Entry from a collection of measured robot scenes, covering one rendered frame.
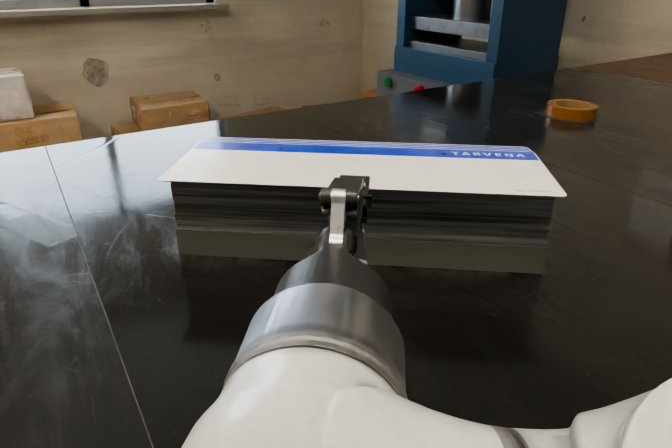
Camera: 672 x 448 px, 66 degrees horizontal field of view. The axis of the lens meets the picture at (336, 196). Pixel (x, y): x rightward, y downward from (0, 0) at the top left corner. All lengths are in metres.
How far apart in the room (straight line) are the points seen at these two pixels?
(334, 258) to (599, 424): 0.17
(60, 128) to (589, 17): 2.62
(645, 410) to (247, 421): 0.13
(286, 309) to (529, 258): 0.36
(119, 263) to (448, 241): 0.36
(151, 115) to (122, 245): 2.44
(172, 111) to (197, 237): 2.51
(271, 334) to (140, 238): 0.43
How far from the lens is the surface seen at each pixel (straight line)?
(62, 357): 0.50
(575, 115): 1.21
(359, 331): 0.25
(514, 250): 0.57
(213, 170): 0.56
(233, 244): 0.58
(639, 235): 0.73
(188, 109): 3.11
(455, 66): 2.42
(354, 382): 0.22
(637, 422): 0.19
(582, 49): 2.79
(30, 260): 0.67
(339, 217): 0.33
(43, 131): 2.98
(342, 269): 0.30
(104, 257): 0.64
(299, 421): 0.20
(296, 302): 0.26
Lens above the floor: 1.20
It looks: 24 degrees down
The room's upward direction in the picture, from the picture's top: straight up
